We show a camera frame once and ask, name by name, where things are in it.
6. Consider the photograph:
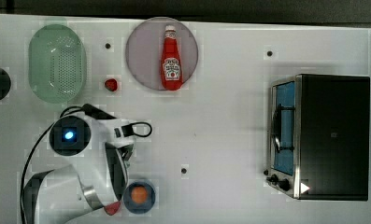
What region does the orange fruit in bowl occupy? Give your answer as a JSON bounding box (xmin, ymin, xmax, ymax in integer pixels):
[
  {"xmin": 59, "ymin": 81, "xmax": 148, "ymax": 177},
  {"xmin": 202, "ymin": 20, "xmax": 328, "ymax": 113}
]
[{"xmin": 131, "ymin": 186, "xmax": 149, "ymax": 204}]

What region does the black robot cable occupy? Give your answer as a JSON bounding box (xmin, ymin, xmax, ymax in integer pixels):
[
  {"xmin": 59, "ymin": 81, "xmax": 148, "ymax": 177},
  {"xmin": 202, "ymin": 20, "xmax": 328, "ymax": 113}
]
[{"xmin": 19, "ymin": 104, "xmax": 153, "ymax": 224}]

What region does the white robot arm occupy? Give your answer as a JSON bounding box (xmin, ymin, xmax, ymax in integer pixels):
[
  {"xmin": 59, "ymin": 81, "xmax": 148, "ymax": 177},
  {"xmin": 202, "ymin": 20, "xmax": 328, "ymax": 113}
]
[{"xmin": 20, "ymin": 104, "xmax": 136, "ymax": 224}]

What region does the black toaster oven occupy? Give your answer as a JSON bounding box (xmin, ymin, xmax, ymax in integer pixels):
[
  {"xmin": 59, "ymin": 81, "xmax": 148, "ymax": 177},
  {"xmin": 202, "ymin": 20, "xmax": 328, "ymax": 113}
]
[{"xmin": 264, "ymin": 74, "xmax": 371, "ymax": 201}]

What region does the red strawberry near bowl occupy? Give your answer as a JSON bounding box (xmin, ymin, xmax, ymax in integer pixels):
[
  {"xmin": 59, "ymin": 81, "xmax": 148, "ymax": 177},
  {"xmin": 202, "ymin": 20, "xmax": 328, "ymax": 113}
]
[{"xmin": 104, "ymin": 202, "xmax": 121, "ymax": 216}]

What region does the red ketchup bottle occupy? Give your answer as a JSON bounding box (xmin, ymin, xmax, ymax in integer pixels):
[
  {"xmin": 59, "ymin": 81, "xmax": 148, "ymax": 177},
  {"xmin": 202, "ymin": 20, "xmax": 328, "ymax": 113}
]
[{"xmin": 160, "ymin": 25, "xmax": 183, "ymax": 91}]

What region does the blue bowl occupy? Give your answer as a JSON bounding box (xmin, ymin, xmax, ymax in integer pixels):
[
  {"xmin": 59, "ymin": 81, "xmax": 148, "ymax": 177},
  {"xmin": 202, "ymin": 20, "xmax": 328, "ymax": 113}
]
[{"xmin": 123, "ymin": 181, "xmax": 156, "ymax": 215}]

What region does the green perforated colander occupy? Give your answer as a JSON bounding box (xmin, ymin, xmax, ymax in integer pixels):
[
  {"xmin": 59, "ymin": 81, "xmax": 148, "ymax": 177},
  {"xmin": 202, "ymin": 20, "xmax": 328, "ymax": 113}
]
[{"xmin": 28, "ymin": 24, "xmax": 87, "ymax": 104}]

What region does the lilac round plate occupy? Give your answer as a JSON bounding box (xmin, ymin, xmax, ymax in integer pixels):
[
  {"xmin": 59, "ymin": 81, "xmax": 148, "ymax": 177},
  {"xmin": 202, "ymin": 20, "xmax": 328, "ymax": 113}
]
[{"xmin": 125, "ymin": 17, "xmax": 198, "ymax": 91}]

